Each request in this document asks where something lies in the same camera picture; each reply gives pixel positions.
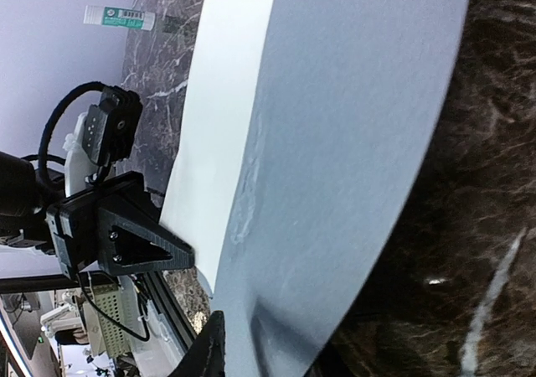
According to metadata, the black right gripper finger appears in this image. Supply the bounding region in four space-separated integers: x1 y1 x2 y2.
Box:
169 311 225 377

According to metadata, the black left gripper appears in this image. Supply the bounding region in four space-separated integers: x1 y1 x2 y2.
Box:
45 172 195 279

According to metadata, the green perforated plastic basket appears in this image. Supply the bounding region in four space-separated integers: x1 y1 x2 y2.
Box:
83 285 130 359

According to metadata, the beige letter sheet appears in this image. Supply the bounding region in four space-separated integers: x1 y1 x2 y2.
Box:
160 0 274 295

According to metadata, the green white glue stick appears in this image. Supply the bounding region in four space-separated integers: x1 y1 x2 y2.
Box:
83 5 156 31

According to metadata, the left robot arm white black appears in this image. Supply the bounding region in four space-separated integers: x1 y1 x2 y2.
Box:
1 153 194 281

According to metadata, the grey paper envelope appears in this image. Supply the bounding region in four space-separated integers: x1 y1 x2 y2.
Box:
212 0 468 376

